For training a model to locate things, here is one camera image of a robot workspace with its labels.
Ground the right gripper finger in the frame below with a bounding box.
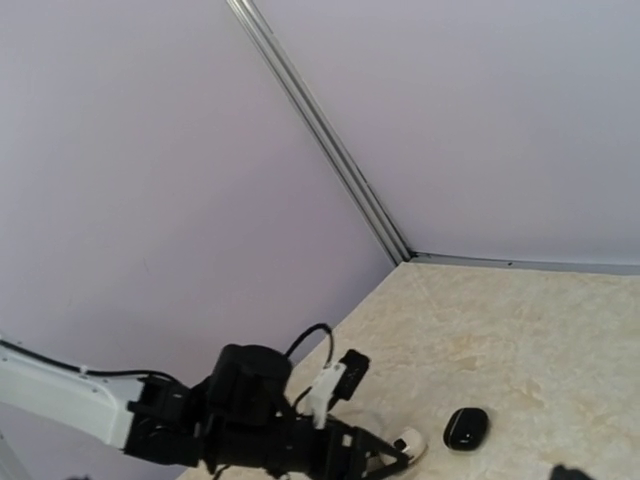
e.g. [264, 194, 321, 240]
[549, 464, 594, 480]

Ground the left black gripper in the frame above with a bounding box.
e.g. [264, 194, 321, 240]
[319, 420, 409, 478]

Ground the white earbud charging case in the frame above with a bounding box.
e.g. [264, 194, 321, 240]
[391, 427, 428, 464]

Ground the black earbud charging case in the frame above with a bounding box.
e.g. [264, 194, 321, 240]
[443, 407, 490, 441]

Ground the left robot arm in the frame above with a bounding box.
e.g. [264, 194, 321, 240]
[1, 342, 409, 479]

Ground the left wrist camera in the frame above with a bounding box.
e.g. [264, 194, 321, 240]
[304, 349, 371, 430]

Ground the left camera cable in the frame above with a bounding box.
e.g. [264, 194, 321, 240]
[285, 323, 335, 371]

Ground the left aluminium frame post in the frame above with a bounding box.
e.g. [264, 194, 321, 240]
[227, 0, 415, 265]

